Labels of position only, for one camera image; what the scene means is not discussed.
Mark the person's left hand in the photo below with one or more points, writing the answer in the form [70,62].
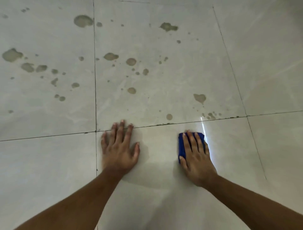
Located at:
[117,156]

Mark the person's right thumb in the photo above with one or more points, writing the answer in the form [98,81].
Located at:
[183,162]

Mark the person's right hand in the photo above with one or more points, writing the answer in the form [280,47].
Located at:
[197,165]

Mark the person's right forearm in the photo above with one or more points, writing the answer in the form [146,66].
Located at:
[251,206]

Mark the brown liquid spill spots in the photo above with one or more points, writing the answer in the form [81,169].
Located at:
[82,20]

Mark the person's left middle finger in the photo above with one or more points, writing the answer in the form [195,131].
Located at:
[120,131]

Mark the blue cleaning cloth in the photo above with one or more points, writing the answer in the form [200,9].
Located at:
[181,147]

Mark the person's right little finger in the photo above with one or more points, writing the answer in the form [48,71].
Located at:
[206,148]

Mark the person's left thumb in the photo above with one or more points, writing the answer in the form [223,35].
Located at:
[136,151]

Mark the person's right middle finger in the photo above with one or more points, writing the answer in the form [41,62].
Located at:
[193,142]

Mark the person's left forearm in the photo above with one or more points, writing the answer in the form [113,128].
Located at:
[80,206]

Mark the person's left little finger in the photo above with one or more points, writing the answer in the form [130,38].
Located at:
[104,141]

